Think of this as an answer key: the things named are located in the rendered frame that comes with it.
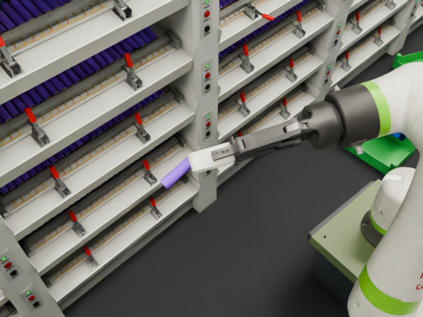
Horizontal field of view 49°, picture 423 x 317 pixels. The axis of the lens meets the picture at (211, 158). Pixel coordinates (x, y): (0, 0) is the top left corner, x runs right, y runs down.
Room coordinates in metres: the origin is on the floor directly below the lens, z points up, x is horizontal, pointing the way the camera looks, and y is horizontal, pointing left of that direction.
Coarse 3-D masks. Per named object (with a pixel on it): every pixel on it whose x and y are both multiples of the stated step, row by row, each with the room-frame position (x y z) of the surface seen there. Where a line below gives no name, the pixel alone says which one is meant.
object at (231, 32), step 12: (264, 0) 1.27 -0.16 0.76; (276, 0) 1.28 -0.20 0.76; (288, 0) 1.29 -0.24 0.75; (300, 0) 1.34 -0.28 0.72; (264, 12) 1.22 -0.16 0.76; (276, 12) 1.25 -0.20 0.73; (228, 24) 1.15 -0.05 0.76; (240, 24) 1.15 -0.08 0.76; (252, 24) 1.17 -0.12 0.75; (264, 24) 1.22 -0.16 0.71; (228, 36) 1.10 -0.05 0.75; (240, 36) 1.14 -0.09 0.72
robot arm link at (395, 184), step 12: (396, 168) 0.78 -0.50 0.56; (408, 168) 0.77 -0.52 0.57; (384, 180) 0.75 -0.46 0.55; (396, 180) 0.73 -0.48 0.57; (408, 180) 0.73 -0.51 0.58; (384, 192) 0.71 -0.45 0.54; (396, 192) 0.70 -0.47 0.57; (372, 204) 0.75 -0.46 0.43; (384, 204) 0.70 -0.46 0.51; (396, 204) 0.68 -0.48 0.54; (372, 216) 0.72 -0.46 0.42; (384, 216) 0.69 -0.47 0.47; (384, 228) 0.68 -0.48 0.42
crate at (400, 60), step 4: (420, 52) 1.95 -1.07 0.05; (396, 56) 1.89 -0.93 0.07; (400, 56) 1.88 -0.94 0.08; (404, 56) 1.91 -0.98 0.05; (408, 56) 1.92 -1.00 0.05; (412, 56) 1.93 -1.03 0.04; (416, 56) 1.94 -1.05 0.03; (420, 56) 1.95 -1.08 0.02; (396, 60) 1.88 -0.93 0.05; (400, 60) 1.91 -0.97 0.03; (404, 60) 1.92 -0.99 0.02; (408, 60) 1.92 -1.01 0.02; (412, 60) 1.93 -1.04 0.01; (416, 60) 1.94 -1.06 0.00; (420, 60) 1.94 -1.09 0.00; (396, 64) 1.87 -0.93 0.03; (400, 64) 1.85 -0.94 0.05; (404, 64) 1.91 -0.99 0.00; (396, 68) 1.87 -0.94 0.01
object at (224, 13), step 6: (240, 0) 1.22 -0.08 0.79; (246, 0) 1.22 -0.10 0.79; (252, 0) 1.24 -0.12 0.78; (258, 0) 1.25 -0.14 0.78; (228, 6) 1.19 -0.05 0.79; (234, 6) 1.19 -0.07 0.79; (240, 6) 1.20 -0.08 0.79; (222, 12) 1.16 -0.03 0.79; (228, 12) 1.16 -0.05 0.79; (234, 12) 1.19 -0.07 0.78; (222, 18) 1.15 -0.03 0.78; (234, 18) 1.16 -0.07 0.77
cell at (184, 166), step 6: (180, 162) 0.47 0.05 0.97; (186, 162) 0.46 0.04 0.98; (174, 168) 0.46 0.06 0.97; (180, 168) 0.45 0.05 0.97; (186, 168) 0.46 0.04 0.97; (168, 174) 0.45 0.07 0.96; (174, 174) 0.45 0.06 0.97; (180, 174) 0.45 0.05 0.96; (162, 180) 0.44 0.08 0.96; (168, 180) 0.44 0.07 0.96; (174, 180) 0.44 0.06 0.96; (168, 186) 0.43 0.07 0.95
